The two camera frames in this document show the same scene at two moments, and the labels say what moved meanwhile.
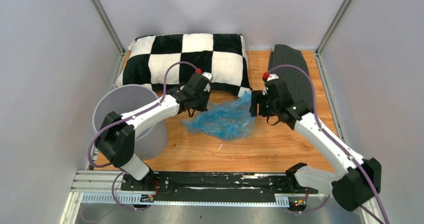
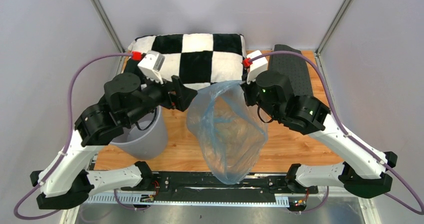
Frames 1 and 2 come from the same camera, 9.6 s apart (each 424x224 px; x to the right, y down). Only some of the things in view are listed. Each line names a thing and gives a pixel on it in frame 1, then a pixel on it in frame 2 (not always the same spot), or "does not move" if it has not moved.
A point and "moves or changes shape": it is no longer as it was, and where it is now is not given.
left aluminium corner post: x=106 y=23 does not move
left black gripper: x=202 y=107 to x=181 y=99
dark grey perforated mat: x=298 y=83 does not move
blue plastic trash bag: x=231 y=120 moves or changes shape
